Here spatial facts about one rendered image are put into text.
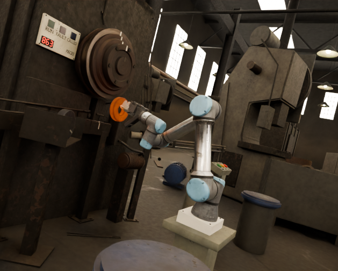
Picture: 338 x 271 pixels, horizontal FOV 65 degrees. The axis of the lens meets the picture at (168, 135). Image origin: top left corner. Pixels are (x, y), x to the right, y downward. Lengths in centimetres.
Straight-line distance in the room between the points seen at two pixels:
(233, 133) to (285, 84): 101
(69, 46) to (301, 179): 270
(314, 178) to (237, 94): 173
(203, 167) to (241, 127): 287
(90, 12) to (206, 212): 146
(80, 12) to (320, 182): 286
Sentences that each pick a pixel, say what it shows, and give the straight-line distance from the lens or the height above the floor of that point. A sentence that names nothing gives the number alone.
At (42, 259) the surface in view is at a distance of 156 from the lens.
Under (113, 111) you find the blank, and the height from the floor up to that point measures 80.
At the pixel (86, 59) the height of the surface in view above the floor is 107.
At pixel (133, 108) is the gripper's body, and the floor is 84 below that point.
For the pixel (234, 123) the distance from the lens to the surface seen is 425.
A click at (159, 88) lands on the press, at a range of 981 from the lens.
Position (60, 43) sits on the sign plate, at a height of 112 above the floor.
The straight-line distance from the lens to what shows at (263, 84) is 420.
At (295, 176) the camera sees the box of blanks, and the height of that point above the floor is 61.
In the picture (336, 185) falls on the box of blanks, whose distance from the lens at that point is 346.
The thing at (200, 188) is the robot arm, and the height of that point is 53.
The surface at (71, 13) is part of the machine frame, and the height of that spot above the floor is 133.
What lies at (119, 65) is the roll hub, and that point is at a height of 110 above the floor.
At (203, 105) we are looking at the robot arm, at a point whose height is 93.
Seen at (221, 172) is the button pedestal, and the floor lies 56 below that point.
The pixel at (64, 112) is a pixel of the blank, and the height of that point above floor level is 73.
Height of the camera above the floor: 76
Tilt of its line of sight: 1 degrees down
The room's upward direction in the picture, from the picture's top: 14 degrees clockwise
